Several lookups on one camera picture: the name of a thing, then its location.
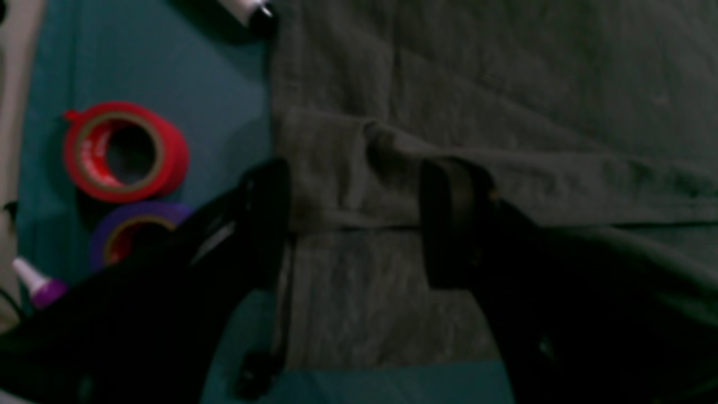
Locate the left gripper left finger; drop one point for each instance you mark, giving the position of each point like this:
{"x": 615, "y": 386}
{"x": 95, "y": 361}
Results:
{"x": 145, "y": 330}

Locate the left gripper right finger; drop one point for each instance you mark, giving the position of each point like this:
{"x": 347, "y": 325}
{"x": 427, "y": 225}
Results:
{"x": 570, "y": 328}

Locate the dark grey T-shirt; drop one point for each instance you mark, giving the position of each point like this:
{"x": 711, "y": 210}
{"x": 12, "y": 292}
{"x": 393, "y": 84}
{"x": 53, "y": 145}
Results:
{"x": 594, "y": 117}

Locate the purple tape roll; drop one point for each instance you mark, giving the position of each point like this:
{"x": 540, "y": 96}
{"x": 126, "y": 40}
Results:
{"x": 116, "y": 235}

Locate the purple glue tube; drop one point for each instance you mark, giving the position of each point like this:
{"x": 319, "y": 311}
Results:
{"x": 43, "y": 290}

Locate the red tape roll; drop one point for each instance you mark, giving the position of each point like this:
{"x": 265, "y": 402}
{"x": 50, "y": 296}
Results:
{"x": 120, "y": 152}

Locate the blue table cloth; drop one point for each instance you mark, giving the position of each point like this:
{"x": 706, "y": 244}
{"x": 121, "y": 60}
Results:
{"x": 149, "y": 52}

